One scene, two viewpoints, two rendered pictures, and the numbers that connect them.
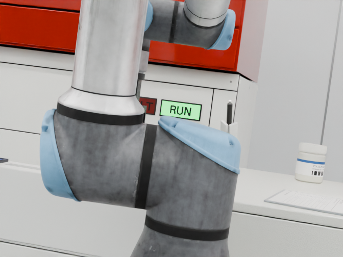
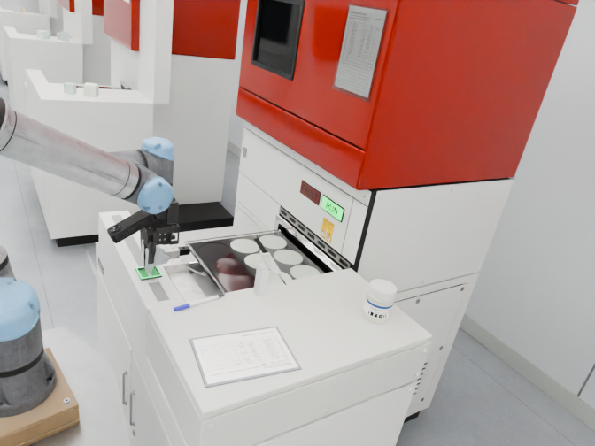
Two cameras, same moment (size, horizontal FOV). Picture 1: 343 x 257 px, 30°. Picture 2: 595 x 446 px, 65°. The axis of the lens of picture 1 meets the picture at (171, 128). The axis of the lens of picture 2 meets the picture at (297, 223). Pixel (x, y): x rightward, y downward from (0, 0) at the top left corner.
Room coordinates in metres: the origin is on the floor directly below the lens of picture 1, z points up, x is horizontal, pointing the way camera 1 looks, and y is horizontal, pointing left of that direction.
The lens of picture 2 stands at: (0.70, -0.88, 1.67)
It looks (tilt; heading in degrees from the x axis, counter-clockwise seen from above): 25 degrees down; 42
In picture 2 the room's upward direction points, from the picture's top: 10 degrees clockwise
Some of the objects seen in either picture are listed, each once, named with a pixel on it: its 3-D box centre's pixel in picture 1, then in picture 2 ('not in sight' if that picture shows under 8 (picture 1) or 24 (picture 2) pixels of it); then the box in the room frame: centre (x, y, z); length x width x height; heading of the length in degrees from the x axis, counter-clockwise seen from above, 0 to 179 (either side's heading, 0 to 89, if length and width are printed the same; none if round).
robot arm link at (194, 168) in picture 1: (190, 169); (3, 320); (0.87, -0.03, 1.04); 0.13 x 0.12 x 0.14; 92
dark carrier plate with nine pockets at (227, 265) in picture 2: not in sight; (259, 262); (1.62, 0.09, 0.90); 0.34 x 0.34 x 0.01; 78
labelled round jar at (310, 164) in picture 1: (310, 162); (379, 301); (1.63, -0.36, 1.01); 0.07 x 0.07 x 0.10
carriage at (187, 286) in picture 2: not in sight; (181, 287); (1.35, 0.12, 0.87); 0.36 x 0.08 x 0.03; 78
